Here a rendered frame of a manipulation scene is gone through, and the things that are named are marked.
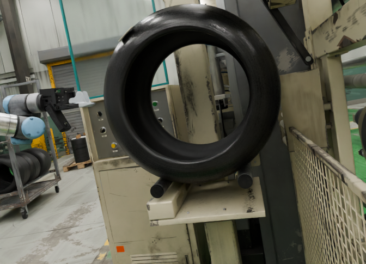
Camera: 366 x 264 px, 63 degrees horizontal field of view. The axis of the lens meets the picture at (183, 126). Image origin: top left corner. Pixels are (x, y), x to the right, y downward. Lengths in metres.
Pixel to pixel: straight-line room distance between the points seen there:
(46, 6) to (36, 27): 0.76
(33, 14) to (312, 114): 10.81
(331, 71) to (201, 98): 0.50
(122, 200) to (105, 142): 0.35
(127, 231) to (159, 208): 0.94
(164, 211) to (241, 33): 0.59
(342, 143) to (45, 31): 10.58
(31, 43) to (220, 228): 10.49
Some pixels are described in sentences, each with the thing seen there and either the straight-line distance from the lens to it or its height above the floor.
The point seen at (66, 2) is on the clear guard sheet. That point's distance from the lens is 1.96.
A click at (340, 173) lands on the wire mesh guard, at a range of 0.61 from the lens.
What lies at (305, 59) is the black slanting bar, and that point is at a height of 1.24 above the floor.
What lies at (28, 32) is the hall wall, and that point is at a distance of 11.49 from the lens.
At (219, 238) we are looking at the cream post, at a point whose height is 0.54.
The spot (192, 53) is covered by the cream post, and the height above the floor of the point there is 1.35.
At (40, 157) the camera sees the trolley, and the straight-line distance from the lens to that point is 5.20.
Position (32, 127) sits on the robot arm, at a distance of 1.13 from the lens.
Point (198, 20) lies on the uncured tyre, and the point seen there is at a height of 1.39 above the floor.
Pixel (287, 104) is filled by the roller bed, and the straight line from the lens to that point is 1.19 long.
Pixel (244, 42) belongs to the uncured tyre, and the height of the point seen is 1.30.
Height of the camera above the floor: 1.18
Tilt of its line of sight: 5 degrees down
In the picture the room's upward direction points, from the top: 10 degrees counter-clockwise
